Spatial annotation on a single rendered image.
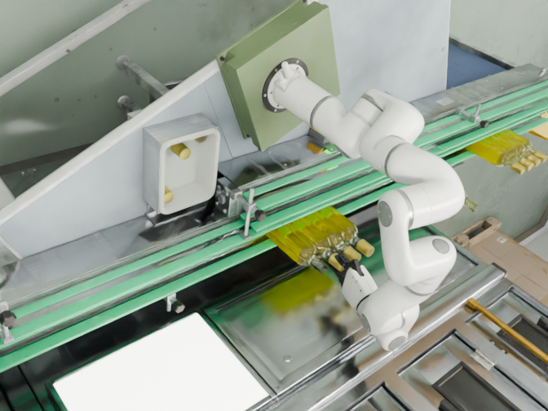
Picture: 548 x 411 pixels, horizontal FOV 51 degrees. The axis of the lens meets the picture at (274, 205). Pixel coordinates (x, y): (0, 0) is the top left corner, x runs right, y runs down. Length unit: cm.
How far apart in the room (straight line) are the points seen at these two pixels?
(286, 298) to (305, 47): 70
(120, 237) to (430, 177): 80
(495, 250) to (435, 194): 489
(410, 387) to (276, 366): 36
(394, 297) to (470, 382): 49
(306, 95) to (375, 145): 27
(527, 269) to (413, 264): 487
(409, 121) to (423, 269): 32
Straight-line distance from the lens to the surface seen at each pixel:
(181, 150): 147
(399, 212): 111
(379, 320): 134
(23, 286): 144
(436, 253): 118
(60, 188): 144
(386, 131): 127
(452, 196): 117
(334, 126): 137
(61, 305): 141
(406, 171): 119
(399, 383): 160
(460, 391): 168
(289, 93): 148
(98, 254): 149
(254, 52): 145
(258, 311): 162
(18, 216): 144
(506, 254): 606
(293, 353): 155
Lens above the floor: 184
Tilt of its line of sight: 34 degrees down
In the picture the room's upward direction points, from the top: 130 degrees clockwise
